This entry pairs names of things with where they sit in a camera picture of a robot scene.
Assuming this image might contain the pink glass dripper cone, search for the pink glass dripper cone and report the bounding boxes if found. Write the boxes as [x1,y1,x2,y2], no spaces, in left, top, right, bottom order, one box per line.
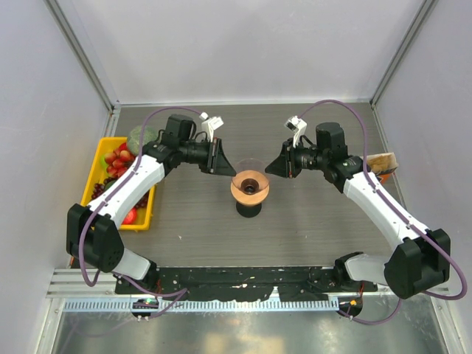
[231,159,270,195]

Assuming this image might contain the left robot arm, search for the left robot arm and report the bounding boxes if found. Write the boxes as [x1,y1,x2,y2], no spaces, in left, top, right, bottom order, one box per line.
[66,113,236,294]

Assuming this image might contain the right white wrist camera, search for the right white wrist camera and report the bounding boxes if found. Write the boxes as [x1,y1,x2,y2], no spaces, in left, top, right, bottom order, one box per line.
[285,116,308,148]

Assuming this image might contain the purple cable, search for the purple cable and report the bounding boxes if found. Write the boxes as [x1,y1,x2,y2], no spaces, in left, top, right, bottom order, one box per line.
[80,106,207,288]
[300,100,468,325]

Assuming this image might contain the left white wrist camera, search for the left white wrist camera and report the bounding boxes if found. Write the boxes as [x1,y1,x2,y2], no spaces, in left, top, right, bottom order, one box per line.
[199,112,223,142]

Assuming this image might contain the yellow plastic tray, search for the yellow plastic tray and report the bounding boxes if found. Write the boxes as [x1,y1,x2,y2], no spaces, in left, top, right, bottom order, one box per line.
[80,136,156,232]

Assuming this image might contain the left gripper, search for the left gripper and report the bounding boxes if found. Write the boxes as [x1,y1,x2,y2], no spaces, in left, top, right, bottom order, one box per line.
[180,138,237,176]

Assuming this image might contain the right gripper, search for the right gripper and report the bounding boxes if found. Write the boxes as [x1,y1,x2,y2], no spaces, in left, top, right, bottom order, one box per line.
[265,137,327,178]

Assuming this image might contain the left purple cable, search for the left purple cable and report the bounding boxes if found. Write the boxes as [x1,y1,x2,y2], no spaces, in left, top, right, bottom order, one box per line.
[80,106,207,288]

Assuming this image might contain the orange coffee filter box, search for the orange coffee filter box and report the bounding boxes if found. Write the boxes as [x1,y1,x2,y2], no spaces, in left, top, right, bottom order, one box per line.
[367,152,398,184]

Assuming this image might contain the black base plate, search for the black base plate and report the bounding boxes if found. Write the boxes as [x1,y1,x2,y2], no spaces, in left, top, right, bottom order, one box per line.
[115,266,378,302]

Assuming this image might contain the red apple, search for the red apple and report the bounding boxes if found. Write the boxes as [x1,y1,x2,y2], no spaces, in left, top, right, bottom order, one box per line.
[122,208,137,225]

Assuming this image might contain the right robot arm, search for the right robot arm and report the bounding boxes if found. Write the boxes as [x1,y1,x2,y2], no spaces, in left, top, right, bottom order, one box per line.
[265,117,451,299]

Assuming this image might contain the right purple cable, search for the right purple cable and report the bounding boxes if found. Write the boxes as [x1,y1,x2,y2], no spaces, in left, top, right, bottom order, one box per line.
[300,100,468,325]

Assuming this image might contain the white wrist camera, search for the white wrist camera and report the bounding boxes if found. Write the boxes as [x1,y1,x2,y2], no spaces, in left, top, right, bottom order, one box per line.
[285,116,308,148]
[199,112,223,142]

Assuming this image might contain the purple grape bunch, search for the purple grape bunch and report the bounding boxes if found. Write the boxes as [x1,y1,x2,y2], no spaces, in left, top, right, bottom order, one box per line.
[91,178,149,209]

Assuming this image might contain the green netted melon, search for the green netted melon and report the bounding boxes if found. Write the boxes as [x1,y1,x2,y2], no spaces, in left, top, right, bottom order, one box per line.
[126,125,158,156]

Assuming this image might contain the dark red coffee server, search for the dark red coffee server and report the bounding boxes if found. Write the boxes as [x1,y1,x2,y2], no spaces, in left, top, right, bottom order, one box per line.
[235,185,262,218]

